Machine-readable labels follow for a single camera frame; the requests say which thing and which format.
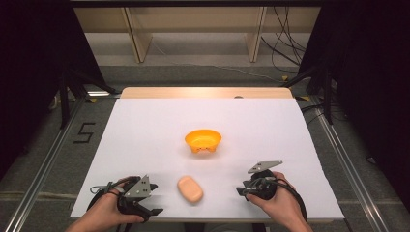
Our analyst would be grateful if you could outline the bundle of black cables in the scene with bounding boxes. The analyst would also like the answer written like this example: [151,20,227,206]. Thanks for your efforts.
[260,6,308,74]

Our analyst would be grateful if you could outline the light wooden background desk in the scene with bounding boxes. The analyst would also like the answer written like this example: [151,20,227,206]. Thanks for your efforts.
[73,6,322,65]

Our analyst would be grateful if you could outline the white table mat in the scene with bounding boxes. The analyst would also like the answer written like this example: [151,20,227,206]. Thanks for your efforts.
[70,98,345,220]

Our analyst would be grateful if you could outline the left hand-held gripper cable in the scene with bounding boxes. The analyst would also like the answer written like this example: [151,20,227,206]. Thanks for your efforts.
[86,176,136,212]

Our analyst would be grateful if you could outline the aluminium floor rail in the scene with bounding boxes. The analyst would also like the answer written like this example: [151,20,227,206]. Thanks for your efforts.
[3,96,85,232]
[309,96,392,232]

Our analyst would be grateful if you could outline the black floor cables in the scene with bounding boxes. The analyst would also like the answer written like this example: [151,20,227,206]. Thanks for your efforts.
[301,101,327,126]

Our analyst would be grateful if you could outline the peach soap bar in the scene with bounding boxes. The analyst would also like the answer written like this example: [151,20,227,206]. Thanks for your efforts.
[176,175,205,204]

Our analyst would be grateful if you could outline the black tape numeral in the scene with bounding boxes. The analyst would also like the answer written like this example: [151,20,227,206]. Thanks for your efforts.
[73,122,97,145]

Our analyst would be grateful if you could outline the black tripod stand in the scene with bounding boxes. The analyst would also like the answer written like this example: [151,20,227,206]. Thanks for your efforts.
[282,63,337,126]
[57,64,118,131]

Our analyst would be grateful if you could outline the hand-held gripper cable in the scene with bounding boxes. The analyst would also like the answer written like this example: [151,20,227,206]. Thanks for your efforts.
[86,176,136,212]
[257,176,308,223]

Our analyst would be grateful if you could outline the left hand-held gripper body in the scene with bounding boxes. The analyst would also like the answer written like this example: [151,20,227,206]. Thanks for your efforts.
[117,174,153,223]

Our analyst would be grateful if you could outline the right hand-held gripper cable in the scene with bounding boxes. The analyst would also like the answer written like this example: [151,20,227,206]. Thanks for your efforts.
[257,176,308,223]

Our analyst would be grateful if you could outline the orange plastic soap dish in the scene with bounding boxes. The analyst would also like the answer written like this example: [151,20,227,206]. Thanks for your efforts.
[184,129,223,155]

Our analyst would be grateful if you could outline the person's left hand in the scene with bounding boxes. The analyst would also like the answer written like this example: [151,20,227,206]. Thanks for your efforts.
[84,188,145,228]

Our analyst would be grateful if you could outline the black curtain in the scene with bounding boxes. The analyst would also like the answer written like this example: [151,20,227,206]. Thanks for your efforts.
[297,0,410,215]
[0,0,106,182]

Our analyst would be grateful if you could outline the person's right hand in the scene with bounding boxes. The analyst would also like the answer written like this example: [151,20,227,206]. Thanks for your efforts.
[246,171,307,224]

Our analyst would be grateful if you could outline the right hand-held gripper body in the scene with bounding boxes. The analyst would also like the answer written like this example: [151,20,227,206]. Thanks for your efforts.
[242,159,284,201]

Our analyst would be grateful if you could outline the light wooden table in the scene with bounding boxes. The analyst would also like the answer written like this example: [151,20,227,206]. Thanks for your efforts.
[119,86,294,100]

